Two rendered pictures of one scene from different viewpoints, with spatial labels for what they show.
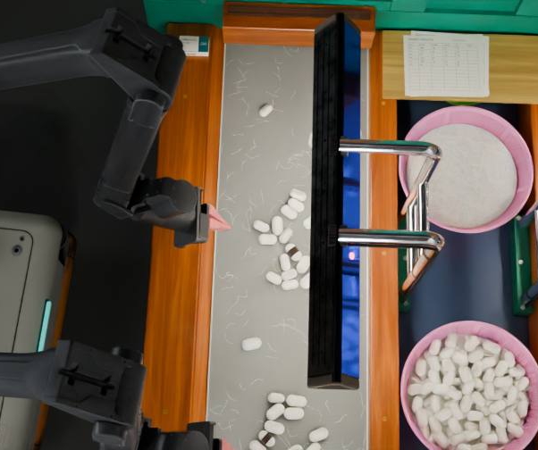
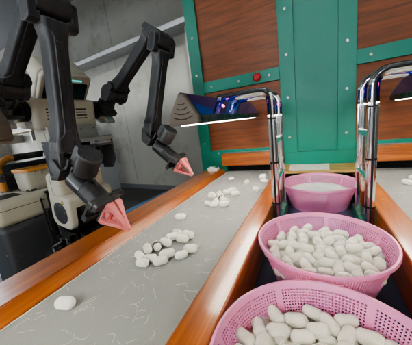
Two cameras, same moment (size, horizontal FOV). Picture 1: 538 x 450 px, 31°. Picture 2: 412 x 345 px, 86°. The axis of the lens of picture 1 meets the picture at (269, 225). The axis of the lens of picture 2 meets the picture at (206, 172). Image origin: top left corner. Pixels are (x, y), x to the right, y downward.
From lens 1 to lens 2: 158 cm
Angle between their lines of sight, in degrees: 63
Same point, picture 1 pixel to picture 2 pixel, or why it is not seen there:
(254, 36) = (232, 159)
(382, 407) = (242, 237)
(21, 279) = not seen: hidden behind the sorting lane
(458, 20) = (313, 156)
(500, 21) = (332, 155)
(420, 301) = not seen: hidden behind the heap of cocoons
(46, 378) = not seen: outside the picture
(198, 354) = (152, 215)
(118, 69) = (147, 27)
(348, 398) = (222, 240)
